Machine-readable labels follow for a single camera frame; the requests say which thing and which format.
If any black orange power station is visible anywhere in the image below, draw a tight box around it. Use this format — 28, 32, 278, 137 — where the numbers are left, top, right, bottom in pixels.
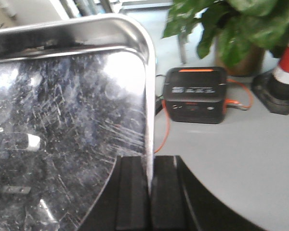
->
163, 66, 227, 124

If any red white traffic cone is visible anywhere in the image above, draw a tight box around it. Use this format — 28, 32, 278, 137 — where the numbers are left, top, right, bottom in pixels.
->
251, 43, 289, 115

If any orange cable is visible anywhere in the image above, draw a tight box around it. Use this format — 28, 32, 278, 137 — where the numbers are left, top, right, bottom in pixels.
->
154, 78, 254, 154

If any green potted plant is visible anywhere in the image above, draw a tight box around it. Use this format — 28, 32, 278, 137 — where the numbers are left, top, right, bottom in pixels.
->
163, 0, 289, 67

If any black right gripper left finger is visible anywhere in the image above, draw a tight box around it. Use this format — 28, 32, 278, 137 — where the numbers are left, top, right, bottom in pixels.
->
79, 156, 150, 231

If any silver metal tray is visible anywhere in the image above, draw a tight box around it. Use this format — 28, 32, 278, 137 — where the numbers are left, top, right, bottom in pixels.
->
0, 14, 155, 231

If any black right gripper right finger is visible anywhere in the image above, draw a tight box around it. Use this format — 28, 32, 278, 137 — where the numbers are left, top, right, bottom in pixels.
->
151, 155, 262, 231

